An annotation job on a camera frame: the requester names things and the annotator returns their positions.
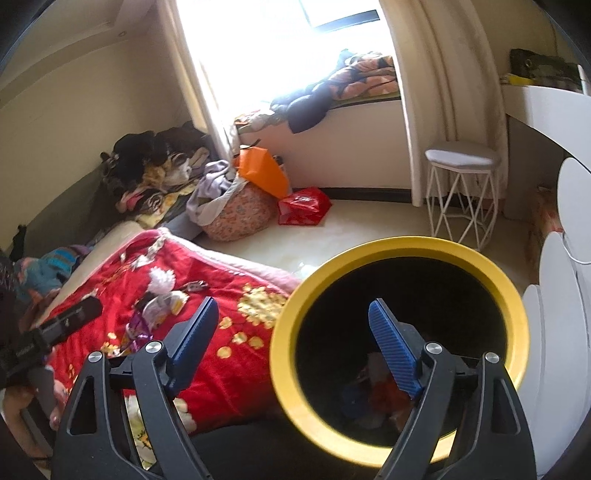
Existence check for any yellow white snack bag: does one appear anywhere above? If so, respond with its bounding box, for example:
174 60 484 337
139 290 189 331

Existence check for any purple snack wrapper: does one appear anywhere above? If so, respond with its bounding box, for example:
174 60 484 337
120 311 152 355

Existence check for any red snack package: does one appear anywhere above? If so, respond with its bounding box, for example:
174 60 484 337
369 374 413 416

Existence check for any dark green snack wrapper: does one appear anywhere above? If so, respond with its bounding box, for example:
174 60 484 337
180 280 208 293

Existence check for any blue plastic bag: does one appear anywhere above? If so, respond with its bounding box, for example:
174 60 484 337
339 379 372 419

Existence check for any yellow rimmed black trash bin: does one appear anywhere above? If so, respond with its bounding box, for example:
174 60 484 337
270 236 532 479

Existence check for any left hand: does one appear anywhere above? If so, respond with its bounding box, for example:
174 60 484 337
0 363 70 462

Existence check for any red floral blanket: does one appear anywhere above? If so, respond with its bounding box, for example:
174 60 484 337
32 227 303 471

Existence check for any blue teal clothing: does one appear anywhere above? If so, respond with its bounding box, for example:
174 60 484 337
14 245 91 304

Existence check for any floral laundry basket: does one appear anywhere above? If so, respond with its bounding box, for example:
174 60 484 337
202 182 277 242

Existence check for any white round chair back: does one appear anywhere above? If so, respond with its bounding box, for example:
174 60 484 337
519 158 590 479

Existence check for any white lavender garment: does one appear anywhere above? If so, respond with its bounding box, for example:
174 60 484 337
185 160 247 227

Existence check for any red plastic bag on floor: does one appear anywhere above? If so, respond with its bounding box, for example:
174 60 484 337
277 187 332 226

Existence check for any pile of clothes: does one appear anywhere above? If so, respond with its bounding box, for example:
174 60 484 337
100 122 217 229

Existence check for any orange paper bag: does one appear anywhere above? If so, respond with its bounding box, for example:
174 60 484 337
238 146 290 199

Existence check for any cream curtain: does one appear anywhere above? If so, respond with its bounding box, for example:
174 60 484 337
381 0 508 206

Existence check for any dark blue jacket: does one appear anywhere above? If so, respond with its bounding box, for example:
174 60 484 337
270 82 334 134

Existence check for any orange patterned quilt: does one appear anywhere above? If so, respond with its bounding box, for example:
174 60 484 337
327 53 400 101

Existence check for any white desk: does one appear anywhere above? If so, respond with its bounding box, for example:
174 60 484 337
501 85 591 169

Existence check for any dark bag on desk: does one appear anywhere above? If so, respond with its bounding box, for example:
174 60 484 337
509 49 582 93

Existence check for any white wire frame stool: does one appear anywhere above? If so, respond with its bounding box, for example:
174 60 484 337
425 141 501 251

